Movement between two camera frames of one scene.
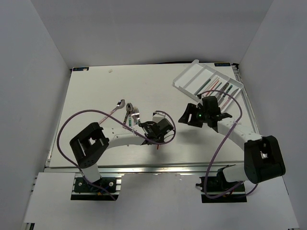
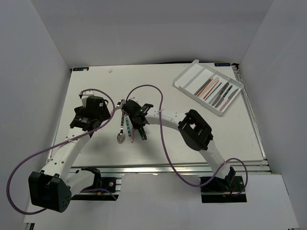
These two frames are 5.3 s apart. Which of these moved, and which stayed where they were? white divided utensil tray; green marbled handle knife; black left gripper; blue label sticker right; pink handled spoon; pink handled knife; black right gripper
Moved: black right gripper; black left gripper
Stayed: white divided utensil tray; green marbled handle knife; pink handled spoon; pink handled knife; blue label sticker right
